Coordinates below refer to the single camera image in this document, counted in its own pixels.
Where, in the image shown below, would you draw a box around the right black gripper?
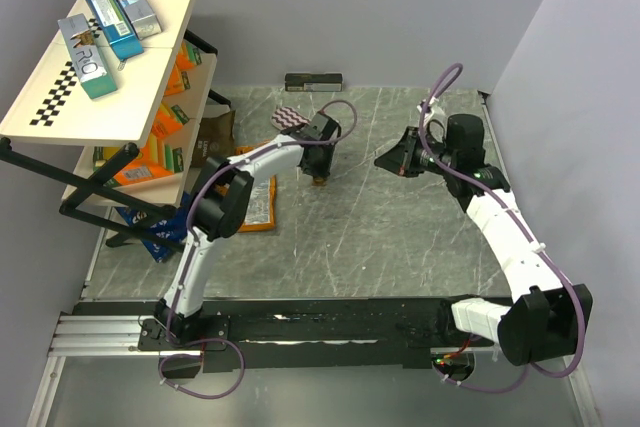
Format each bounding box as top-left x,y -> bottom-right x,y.
374,127 -> 457,178

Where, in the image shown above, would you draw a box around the brown coffee bag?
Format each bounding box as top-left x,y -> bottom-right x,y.
191,110 -> 235,168

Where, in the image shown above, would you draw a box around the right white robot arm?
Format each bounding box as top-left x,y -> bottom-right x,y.
374,114 -> 593,366

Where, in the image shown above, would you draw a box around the aluminium rail frame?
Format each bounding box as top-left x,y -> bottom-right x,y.
27,315 -> 603,426

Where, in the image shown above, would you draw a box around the silver teal box front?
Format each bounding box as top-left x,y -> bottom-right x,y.
57,14 -> 117,100

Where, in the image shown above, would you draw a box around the orange snack bag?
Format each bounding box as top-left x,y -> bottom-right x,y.
219,145 -> 279,233

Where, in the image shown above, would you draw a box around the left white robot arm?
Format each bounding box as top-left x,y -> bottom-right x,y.
154,111 -> 342,349

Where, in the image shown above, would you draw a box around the orange boxes on shelf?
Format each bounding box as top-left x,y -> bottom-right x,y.
106,41 -> 202,188

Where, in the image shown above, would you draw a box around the pink wavy sponge pad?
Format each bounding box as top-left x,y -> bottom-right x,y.
270,106 -> 310,131

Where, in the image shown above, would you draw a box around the blue snack bag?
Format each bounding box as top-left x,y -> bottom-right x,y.
115,192 -> 191,263

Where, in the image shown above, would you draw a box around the blue carton box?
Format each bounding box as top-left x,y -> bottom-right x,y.
85,0 -> 144,61

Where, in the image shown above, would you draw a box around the beige folding shelf rack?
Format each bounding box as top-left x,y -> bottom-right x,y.
1,0 -> 223,252

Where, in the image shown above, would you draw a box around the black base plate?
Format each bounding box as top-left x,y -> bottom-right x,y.
137,294 -> 494,376

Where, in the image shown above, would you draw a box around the silver box near back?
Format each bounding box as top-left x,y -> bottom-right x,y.
117,0 -> 162,40

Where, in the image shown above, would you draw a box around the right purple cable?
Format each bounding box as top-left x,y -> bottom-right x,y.
418,62 -> 589,394

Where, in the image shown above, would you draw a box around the black rectangular box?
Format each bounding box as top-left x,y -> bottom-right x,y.
284,73 -> 344,92

